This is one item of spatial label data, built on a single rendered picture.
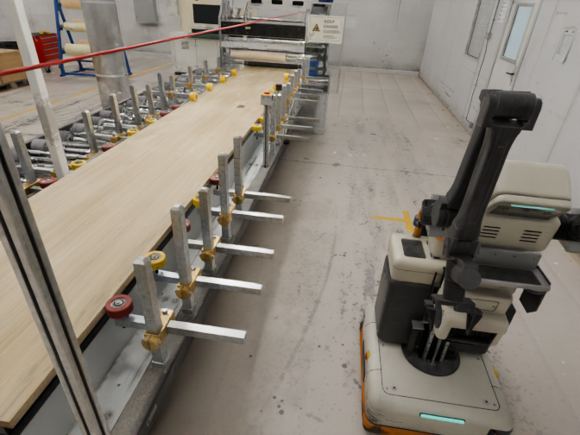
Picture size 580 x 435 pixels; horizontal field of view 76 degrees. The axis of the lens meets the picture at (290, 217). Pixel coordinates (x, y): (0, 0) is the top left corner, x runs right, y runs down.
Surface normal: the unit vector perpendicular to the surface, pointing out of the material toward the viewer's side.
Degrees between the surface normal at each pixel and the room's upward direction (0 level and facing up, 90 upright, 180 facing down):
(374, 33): 90
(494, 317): 8
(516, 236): 98
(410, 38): 90
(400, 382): 0
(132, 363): 0
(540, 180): 43
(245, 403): 0
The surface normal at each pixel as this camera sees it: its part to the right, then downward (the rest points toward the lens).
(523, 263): -0.14, 0.50
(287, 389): 0.04, -0.86
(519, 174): -0.06, -0.29
